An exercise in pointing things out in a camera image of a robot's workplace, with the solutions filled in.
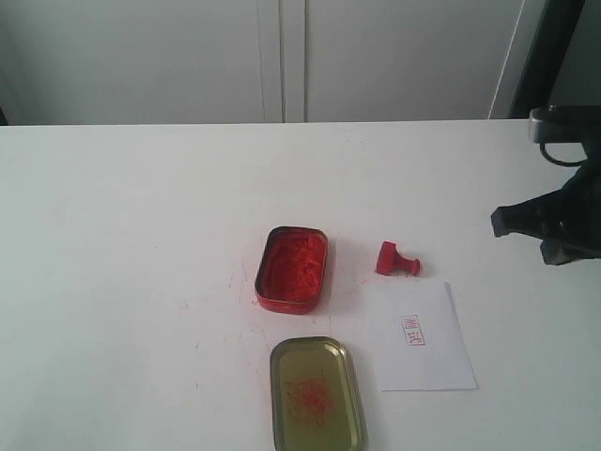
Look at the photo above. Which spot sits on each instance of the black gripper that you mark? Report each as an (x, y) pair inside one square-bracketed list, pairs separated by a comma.
[(572, 212)]

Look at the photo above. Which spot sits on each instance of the red stamp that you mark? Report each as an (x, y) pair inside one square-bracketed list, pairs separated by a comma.
[(391, 261)]

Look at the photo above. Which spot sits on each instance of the white paper sheet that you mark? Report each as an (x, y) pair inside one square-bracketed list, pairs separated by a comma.
[(415, 336)]

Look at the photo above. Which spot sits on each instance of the red ink pad tin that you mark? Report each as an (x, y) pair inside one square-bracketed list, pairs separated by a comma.
[(291, 272)]

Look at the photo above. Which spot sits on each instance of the gold tin lid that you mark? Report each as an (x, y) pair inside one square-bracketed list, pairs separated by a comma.
[(315, 402)]

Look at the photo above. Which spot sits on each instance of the white cabinet doors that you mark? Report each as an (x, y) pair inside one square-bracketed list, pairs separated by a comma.
[(138, 62)]

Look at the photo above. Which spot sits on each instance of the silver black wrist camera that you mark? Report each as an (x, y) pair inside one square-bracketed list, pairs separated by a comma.
[(565, 124)]

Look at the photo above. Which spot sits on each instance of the dark vertical post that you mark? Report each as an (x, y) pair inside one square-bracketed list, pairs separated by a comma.
[(544, 60)]

